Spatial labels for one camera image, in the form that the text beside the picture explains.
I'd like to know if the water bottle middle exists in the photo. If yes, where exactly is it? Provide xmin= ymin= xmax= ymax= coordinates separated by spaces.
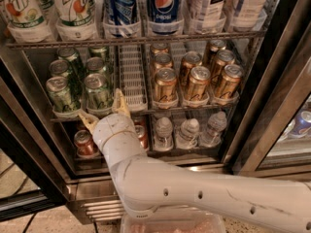
xmin=176 ymin=118 xmax=200 ymax=150

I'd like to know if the water bottle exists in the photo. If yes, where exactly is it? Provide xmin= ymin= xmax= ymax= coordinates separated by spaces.
xmin=176 ymin=118 xmax=200 ymax=150
xmin=199 ymin=112 xmax=227 ymax=148
xmin=155 ymin=116 xmax=173 ymax=151

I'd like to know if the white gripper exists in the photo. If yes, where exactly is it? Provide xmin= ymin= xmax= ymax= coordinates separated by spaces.
xmin=78 ymin=88 xmax=138 ymax=153

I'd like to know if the gold can middle left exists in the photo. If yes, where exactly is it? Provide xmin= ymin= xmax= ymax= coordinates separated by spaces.
xmin=153 ymin=52 xmax=174 ymax=72

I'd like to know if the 7up bottle right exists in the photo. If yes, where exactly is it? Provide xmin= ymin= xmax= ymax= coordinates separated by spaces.
xmin=54 ymin=0 xmax=95 ymax=41

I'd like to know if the white label bottle left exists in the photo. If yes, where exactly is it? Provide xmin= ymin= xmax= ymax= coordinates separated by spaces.
xmin=188 ymin=0 xmax=225 ymax=33

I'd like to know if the gold can middle centre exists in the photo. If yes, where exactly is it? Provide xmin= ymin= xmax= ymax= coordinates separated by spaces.
xmin=179 ymin=50 xmax=202 ymax=86

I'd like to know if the red can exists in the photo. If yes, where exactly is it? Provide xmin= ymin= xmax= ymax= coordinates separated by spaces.
xmin=135 ymin=125 xmax=149 ymax=150
xmin=74 ymin=130 xmax=98 ymax=158

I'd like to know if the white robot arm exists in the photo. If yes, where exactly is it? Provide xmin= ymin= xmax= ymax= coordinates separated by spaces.
xmin=78 ymin=91 xmax=311 ymax=233

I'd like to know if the gold can front middle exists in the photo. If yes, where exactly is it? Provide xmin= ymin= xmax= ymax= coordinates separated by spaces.
xmin=184 ymin=66 xmax=211 ymax=101

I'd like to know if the gold can front right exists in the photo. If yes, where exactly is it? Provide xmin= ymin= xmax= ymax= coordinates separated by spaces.
xmin=214 ymin=64 xmax=244 ymax=99

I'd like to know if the gold can back left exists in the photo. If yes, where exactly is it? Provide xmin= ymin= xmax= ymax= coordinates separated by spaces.
xmin=150 ymin=43 xmax=169 ymax=57

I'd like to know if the empty white shelf tray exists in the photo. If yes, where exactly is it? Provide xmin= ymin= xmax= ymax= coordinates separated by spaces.
xmin=119 ymin=45 xmax=148 ymax=113

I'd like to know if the water bottle left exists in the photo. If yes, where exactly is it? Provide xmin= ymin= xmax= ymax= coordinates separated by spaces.
xmin=155 ymin=116 xmax=173 ymax=151

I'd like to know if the gold can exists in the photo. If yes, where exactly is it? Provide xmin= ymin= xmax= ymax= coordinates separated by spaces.
xmin=202 ymin=40 xmax=226 ymax=66
xmin=211 ymin=50 xmax=235 ymax=85
xmin=214 ymin=64 xmax=244 ymax=99
xmin=184 ymin=66 xmax=211 ymax=101
xmin=155 ymin=68 xmax=177 ymax=103
xmin=150 ymin=43 xmax=169 ymax=57
xmin=179 ymin=50 xmax=202 ymax=86
xmin=153 ymin=52 xmax=174 ymax=72

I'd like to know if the gold can back right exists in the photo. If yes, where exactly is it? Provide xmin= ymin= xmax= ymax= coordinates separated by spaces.
xmin=202 ymin=40 xmax=226 ymax=66

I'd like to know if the clear plastic container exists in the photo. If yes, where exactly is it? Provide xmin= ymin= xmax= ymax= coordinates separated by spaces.
xmin=120 ymin=209 xmax=226 ymax=233

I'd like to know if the stainless steel fridge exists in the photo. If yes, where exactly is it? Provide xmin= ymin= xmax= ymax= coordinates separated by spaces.
xmin=1 ymin=0 xmax=311 ymax=223

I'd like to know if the red can front right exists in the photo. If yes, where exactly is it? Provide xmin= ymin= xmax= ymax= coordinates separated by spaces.
xmin=135 ymin=125 xmax=149 ymax=150

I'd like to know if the pepsi bottle right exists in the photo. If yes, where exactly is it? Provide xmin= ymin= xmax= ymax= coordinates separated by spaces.
xmin=147 ymin=0 xmax=181 ymax=35

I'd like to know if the green can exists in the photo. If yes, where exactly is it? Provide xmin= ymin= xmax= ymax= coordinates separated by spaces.
xmin=46 ymin=76 xmax=81 ymax=113
xmin=86 ymin=57 xmax=111 ymax=83
xmin=88 ymin=47 xmax=110 ymax=63
xmin=84 ymin=73 xmax=113 ymax=110
xmin=57 ymin=48 xmax=85 ymax=80
xmin=49 ymin=59 xmax=81 ymax=93

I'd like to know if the water bottle right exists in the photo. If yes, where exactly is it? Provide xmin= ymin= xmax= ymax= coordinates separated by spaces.
xmin=199 ymin=112 xmax=227 ymax=148

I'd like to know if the red can front left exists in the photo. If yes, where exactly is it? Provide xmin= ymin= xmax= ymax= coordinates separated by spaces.
xmin=74 ymin=130 xmax=98 ymax=158

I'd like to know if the gold can middle right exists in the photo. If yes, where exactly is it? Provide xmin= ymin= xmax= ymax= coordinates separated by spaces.
xmin=211 ymin=50 xmax=235 ymax=85

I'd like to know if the blue can behind glass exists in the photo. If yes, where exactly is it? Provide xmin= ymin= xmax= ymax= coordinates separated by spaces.
xmin=289 ymin=111 xmax=311 ymax=138

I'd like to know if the gold can front left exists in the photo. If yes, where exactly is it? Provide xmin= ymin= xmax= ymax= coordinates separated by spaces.
xmin=155 ymin=68 xmax=177 ymax=103

